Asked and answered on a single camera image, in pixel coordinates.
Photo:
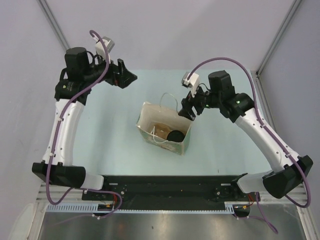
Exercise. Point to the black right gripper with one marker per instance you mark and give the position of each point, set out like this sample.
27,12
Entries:
188,103

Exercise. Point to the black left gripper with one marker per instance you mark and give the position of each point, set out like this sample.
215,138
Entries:
119,75

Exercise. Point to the black plastic cup lid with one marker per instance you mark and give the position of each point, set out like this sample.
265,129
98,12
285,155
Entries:
176,136

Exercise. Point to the green illustrated paper bag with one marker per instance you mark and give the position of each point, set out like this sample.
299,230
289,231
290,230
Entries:
158,113

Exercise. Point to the brown cardboard cup carrier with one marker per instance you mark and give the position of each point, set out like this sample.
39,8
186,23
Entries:
160,130

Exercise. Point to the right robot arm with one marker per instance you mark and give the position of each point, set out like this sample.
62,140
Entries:
286,164

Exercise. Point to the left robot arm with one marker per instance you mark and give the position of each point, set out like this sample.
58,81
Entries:
71,93

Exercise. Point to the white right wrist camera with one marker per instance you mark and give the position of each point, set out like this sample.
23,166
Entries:
191,81

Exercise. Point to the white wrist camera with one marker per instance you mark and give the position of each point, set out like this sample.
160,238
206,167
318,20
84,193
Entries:
104,50
191,81

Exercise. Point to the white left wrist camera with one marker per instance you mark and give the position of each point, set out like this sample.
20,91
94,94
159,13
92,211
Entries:
104,50

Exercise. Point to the white slotted cable duct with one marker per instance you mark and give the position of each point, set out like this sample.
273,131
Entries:
101,208

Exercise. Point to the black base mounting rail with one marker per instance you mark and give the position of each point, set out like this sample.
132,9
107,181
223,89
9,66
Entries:
201,192

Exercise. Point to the aluminium frame post left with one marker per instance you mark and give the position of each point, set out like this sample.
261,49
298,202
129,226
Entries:
53,22

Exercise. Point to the aluminium frame post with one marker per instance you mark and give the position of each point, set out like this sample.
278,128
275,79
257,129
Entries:
293,9
53,22

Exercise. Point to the aluminium frame post right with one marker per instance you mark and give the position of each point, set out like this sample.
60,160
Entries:
293,9

